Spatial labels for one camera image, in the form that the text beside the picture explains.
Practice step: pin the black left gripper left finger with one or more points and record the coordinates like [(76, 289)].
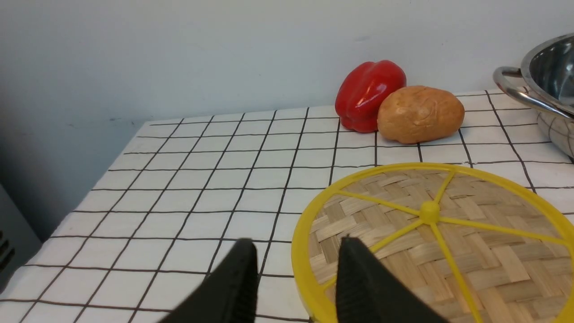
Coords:
[(227, 295)]

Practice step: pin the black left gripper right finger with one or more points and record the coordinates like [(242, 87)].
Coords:
[(367, 292)]

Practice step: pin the yellow bamboo steamer lid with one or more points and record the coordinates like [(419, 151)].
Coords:
[(474, 246)]

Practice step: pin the stainless steel pot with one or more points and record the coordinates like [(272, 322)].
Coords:
[(545, 82)]

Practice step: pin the white grid tablecloth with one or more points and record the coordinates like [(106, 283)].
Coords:
[(183, 190)]

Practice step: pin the brown potato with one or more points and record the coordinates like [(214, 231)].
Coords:
[(416, 114)]

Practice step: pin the red bell pepper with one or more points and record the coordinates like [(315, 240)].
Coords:
[(363, 91)]

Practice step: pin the grey vented appliance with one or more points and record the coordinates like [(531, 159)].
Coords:
[(18, 241)]

